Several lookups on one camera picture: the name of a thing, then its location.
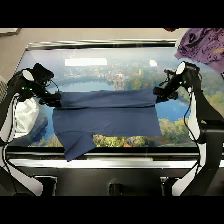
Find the white garment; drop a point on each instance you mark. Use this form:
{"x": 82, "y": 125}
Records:
{"x": 26, "y": 115}

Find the navy blue garment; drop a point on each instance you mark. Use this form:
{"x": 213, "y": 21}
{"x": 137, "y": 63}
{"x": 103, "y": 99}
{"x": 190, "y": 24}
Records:
{"x": 106, "y": 116}

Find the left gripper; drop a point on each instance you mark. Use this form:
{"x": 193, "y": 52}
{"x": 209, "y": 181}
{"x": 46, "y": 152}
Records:
{"x": 53, "y": 99}

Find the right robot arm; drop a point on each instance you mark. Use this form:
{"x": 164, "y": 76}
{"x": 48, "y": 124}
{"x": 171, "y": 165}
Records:
{"x": 203, "y": 113}

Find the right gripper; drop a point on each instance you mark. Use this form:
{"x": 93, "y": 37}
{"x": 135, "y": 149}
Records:
{"x": 165, "y": 93}

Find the purple garment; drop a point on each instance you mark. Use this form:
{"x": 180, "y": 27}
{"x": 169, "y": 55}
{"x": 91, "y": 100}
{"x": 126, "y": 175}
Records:
{"x": 203, "y": 45}

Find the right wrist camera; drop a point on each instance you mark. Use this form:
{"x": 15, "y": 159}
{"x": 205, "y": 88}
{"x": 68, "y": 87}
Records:
{"x": 169, "y": 75}

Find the silver frame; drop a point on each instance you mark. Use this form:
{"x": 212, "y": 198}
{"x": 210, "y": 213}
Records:
{"x": 100, "y": 163}

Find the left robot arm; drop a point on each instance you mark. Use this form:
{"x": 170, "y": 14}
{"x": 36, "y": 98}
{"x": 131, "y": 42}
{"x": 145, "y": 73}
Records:
{"x": 23, "y": 86}

